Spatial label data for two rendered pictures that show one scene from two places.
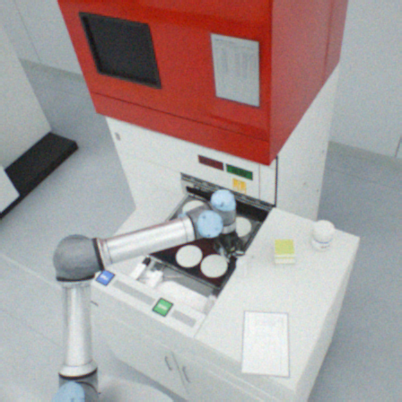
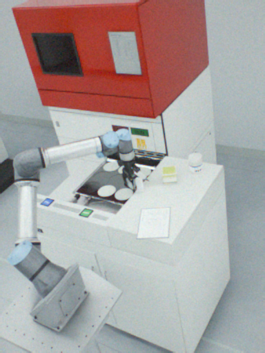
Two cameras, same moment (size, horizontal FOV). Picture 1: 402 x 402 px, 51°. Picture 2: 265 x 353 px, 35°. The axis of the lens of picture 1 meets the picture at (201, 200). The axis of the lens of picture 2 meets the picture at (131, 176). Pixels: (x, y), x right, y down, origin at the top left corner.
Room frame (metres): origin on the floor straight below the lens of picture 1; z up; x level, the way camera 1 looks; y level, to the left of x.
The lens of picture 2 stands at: (-0.92, -0.08, 2.25)
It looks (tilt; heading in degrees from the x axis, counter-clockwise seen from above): 34 degrees down; 0
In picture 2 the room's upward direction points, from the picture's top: 12 degrees counter-clockwise
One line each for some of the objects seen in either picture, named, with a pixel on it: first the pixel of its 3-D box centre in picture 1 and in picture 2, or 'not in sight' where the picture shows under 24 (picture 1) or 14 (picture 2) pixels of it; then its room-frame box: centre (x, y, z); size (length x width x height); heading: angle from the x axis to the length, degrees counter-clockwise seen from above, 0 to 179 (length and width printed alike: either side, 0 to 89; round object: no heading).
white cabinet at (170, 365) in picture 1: (216, 321); (134, 256); (0.92, 0.02, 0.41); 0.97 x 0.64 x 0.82; 53
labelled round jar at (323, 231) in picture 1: (322, 235); (195, 163); (0.89, -0.41, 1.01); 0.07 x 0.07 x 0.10
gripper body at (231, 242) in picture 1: (228, 238); (130, 167); (0.91, -0.07, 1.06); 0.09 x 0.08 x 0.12; 23
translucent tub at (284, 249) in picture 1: (284, 252); (169, 175); (0.85, -0.26, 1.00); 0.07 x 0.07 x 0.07; 80
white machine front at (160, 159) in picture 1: (187, 166); (106, 137); (1.35, 0.03, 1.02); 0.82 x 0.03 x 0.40; 53
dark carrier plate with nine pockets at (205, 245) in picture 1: (203, 236); (116, 180); (1.06, 0.02, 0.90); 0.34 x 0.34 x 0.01; 53
